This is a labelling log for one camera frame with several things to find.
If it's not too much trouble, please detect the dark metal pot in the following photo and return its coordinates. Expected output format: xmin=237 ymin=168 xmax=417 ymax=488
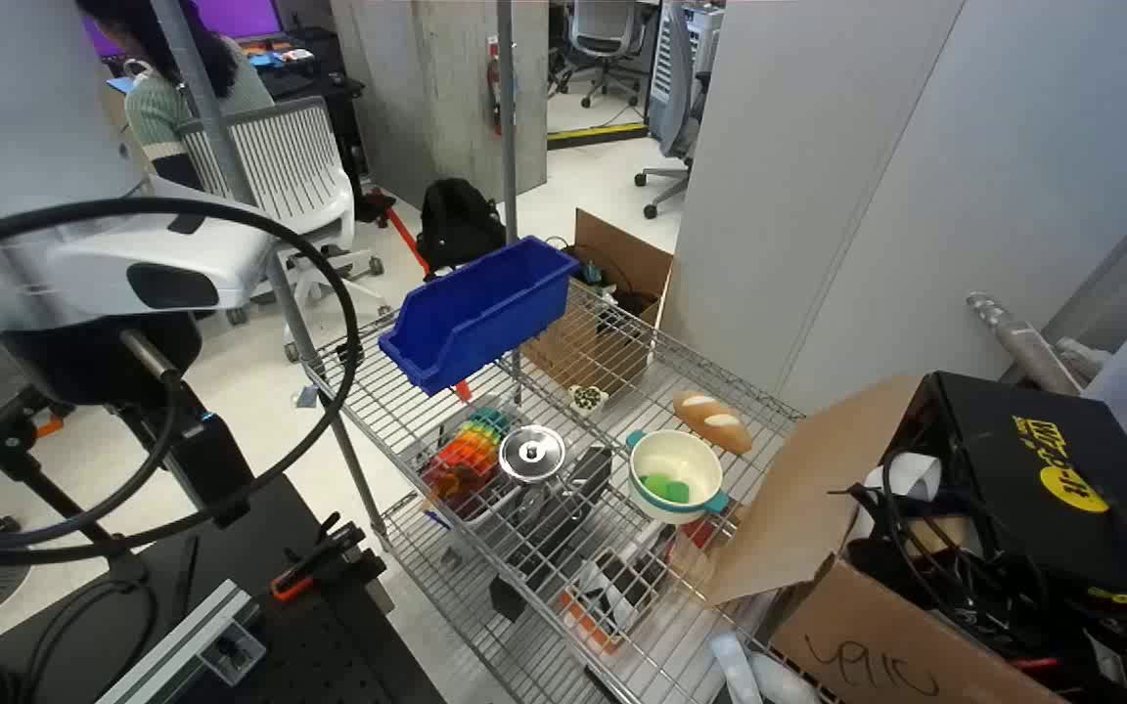
xmin=521 ymin=447 xmax=618 ymax=538

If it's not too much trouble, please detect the grey dish rack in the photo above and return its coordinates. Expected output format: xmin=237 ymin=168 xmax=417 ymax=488
xmin=417 ymin=415 xmax=632 ymax=606

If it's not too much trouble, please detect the blue plastic storage bin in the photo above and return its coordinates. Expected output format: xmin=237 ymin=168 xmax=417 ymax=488
xmin=375 ymin=234 xmax=584 ymax=400

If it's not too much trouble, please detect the open cardboard box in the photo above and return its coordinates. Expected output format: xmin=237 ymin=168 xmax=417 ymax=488
xmin=521 ymin=205 xmax=675 ymax=401

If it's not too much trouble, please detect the white bowl green rim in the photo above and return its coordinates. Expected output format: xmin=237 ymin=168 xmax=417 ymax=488
xmin=621 ymin=426 xmax=730 ymax=522

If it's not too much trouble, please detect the bread loaf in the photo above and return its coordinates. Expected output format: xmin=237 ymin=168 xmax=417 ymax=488
xmin=670 ymin=391 xmax=757 ymax=456

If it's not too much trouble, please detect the black backpack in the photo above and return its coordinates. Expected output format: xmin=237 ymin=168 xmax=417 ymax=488
xmin=413 ymin=175 xmax=514 ymax=272

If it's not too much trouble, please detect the green item in bowl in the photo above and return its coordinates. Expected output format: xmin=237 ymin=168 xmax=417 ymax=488
xmin=637 ymin=467 xmax=695 ymax=508

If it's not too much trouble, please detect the thin vertical metal pole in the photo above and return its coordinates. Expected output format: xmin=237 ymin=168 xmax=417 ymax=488
xmin=493 ymin=0 xmax=525 ymax=245

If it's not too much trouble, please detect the black white packet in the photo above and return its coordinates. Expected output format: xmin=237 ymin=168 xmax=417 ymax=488
xmin=558 ymin=543 xmax=673 ymax=658

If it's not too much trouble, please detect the large cardboard box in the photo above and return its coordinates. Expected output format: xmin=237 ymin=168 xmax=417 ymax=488
xmin=705 ymin=371 xmax=1127 ymax=704

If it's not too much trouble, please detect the grey office chair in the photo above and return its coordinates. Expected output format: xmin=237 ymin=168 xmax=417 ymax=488
xmin=553 ymin=0 xmax=651 ymax=109
xmin=631 ymin=0 xmax=726 ymax=222

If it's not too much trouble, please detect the black orange clamp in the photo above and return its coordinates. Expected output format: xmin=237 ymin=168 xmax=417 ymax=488
xmin=267 ymin=512 xmax=391 ymax=606

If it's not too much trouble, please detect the white mesh office chair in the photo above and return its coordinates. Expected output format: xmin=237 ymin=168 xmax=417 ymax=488
xmin=176 ymin=92 xmax=384 ymax=285

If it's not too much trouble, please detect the white cup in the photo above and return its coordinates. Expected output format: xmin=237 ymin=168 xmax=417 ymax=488
xmin=879 ymin=447 xmax=948 ymax=503

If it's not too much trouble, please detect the white plastic bag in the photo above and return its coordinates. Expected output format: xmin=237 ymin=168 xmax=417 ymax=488
xmin=705 ymin=629 xmax=831 ymax=704

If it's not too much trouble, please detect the purple computer monitor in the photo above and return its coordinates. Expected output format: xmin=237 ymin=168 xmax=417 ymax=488
xmin=189 ymin=0 xmax=288 ymax=41

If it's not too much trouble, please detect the seated person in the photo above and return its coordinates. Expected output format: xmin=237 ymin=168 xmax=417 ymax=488
xmin=74 ymin=0 xmax=281 ymax=187

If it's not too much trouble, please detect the black box yellow logo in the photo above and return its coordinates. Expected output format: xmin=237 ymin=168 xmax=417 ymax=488
xmin=910 ymin=366 xmax=1127 ymax=616

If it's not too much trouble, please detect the black stand with orange knob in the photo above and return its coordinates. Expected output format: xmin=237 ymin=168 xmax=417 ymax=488
xmin=0 ymin=385 xmax=152 ymax=593

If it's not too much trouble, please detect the black robot cable hose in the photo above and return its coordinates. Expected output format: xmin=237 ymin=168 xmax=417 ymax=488
xmin=0 ymin=192 xmax=369 ymax=565

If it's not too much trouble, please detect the metal wire shelf rack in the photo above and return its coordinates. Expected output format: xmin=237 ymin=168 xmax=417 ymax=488
xmin=311 ymin=288 xmax=808 ymax=704

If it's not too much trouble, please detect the black mount block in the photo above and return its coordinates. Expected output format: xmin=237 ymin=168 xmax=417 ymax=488
xmin=118 ymin=323 xmax=258 ymax=533

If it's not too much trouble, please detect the grey metal rack post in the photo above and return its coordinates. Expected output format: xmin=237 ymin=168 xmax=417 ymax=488
xmin=147 ymin=0 xmax=391 ymax=538

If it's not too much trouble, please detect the black cable bundle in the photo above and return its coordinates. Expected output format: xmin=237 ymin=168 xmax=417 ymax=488
xmin=846 ymin=482 xmax=1116 ymax=671

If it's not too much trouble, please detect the aluminium extrusion rail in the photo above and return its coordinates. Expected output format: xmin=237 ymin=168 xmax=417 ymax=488
xmin=88 ymin=577 xmax=268 ymax=704

